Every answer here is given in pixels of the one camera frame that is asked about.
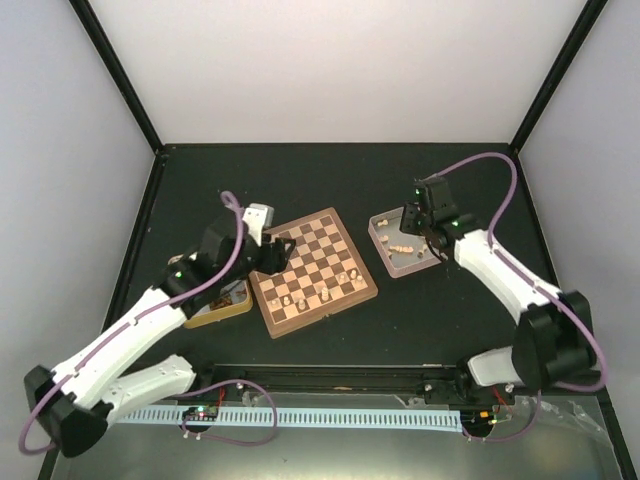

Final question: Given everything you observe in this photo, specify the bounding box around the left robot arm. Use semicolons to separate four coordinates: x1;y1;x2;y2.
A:
24;204;295;458

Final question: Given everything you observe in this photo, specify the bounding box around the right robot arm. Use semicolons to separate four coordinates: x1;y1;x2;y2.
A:
400;177;599;403

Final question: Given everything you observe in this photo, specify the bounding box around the light chess pieces pile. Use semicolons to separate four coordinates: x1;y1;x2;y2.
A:
379;235;427;258

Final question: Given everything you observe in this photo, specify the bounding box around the wooden chess board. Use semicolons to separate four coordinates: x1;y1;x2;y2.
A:
249;208;378;339

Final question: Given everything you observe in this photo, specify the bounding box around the dark chess pieces pile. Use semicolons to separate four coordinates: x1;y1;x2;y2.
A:
209;282;247;311

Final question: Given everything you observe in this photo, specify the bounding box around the left circuit board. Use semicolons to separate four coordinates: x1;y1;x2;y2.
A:
183;406;219;422

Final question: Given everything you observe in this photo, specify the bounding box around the circuit board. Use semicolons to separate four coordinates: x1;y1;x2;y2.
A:
183;406;219;422
460;406;513;427

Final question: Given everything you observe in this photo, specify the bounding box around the right circuit board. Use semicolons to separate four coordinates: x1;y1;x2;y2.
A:
460;406;513;427

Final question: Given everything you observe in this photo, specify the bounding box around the silver pink tin tray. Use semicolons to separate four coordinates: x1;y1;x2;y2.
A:
368;207;440;279

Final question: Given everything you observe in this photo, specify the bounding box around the gold tin tray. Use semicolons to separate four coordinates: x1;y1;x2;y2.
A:
184;280;253;329

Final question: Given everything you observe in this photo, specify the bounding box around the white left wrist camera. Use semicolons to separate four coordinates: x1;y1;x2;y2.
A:
242;203;274;246

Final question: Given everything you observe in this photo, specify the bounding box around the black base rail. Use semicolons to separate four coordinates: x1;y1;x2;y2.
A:
189;367;516;401

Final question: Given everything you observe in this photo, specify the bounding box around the white slotted cable duct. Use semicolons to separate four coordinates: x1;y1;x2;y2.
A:
119;405;462;433

